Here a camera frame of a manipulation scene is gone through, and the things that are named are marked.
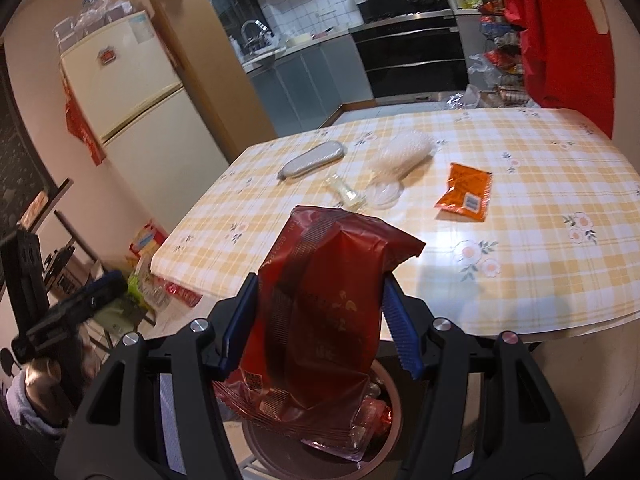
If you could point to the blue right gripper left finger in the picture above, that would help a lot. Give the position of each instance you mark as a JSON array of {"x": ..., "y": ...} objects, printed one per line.
[{"x": 235, "y": 319}]

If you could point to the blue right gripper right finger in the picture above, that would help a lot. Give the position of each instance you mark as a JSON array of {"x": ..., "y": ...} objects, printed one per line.
[{"x": 405, "y": 318}]

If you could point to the dark red snack bag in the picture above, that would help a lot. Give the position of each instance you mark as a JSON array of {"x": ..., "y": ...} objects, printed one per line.
[{"x": 305, "y": 367}]

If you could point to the plastic disposable fork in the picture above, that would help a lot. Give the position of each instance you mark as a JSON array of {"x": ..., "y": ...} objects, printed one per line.
[{"x": 349, "y": 198}]

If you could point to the brown round trash bin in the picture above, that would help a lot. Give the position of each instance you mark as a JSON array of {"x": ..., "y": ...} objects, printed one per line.
[{"x": 285, "y": 458}]

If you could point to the grey kitchen base cabinets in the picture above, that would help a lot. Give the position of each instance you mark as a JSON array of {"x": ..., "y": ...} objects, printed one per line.
[{"x": 301, "y": 90}]

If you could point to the chrome kitchen faucet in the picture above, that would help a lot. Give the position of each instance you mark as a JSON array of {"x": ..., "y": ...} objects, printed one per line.
[{"x": 256, "y": 35}]

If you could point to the red gift box on floor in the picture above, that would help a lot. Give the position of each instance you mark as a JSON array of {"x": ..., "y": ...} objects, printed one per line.
[{"x": 184, "y": 295}]

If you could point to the orange sachet packet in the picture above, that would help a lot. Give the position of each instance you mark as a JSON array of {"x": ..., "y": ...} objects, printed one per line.
[{"x": 468, "y": 192}]

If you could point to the bubble wrap roll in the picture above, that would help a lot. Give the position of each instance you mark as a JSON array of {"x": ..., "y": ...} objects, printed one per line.
[{"x": 401, "y": 154}]

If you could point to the yellow plaid floral tablecloth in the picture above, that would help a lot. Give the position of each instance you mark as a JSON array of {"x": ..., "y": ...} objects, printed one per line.
[{"x": 558, "y": 250}]

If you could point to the red hanging decoration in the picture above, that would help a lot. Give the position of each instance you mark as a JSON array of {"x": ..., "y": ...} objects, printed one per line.
[{"x": 77, "y": 125}]

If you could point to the grey mesh scrubbing pad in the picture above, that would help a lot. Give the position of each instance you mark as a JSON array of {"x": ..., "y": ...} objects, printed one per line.
[{"x": 319, "y": 156}]

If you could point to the cream two-door refrigerator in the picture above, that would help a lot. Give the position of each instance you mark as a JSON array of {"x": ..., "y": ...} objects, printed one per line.
[{"x": 138, "y": 111}]

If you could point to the black built-in oven stove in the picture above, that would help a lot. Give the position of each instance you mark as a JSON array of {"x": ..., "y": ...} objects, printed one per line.
[{"x": 410, "y": 47}]

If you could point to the red hanging apron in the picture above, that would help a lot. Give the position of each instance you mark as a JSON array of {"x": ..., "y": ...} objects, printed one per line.
[{"x": 567, "y": 56}]

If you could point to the wire rack with snacks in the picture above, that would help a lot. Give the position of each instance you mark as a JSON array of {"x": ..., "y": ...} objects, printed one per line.
[{"x": 500, "y": 64}]

